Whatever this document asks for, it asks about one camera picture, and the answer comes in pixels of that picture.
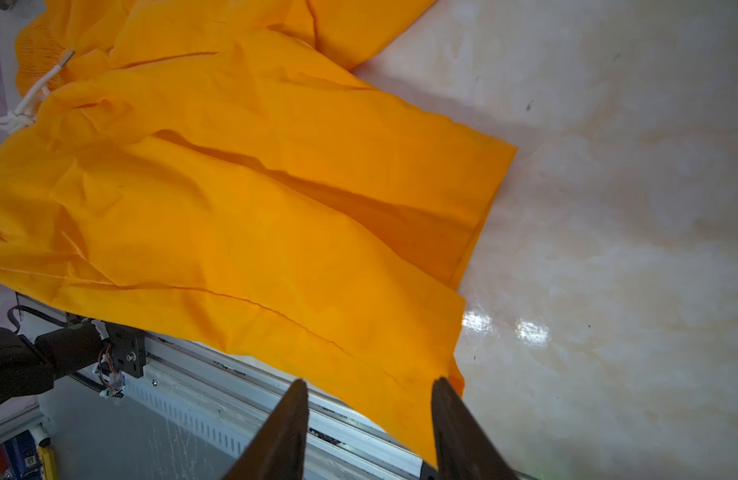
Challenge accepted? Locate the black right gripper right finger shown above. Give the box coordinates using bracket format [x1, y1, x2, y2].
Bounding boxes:
[431, 377, 518, 480]

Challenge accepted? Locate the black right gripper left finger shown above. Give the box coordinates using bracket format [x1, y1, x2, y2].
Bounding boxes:
[222, 379, 309, 480]

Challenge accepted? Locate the orange garment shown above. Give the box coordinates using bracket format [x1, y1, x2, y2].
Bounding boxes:
[0, 1, 516, 462]

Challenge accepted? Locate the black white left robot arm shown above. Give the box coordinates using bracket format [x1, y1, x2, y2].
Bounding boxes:
[0, 323, 107, 405]

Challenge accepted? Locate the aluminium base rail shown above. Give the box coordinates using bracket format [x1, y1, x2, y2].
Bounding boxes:
[14, 293, 544, 480]

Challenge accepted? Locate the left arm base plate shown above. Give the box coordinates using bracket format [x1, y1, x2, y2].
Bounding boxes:
[104, 322, 147, 379]

